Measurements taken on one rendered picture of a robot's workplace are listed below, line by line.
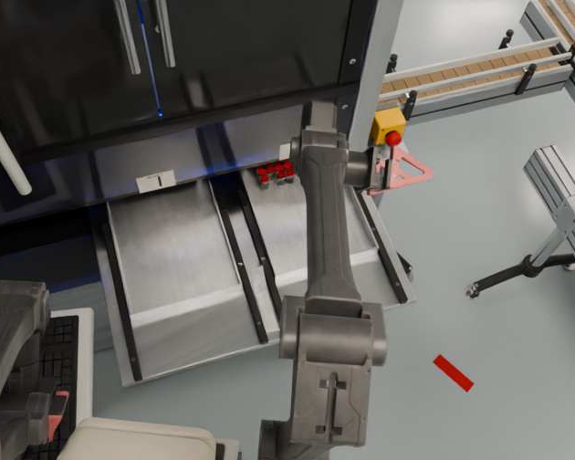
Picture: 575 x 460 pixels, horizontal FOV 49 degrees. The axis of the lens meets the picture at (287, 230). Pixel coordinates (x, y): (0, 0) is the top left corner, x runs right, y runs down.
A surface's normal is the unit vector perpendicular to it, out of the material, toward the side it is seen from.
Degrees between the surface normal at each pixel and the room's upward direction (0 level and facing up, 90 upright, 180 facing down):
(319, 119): 14
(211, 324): 0
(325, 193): 22
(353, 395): 27
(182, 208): 0
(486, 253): 0
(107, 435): 42
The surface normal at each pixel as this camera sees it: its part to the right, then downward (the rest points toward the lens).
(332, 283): 0.11, -0.77
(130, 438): 0.10, -0.94
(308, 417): 0.06, -0.04
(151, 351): 0.04, -0.49
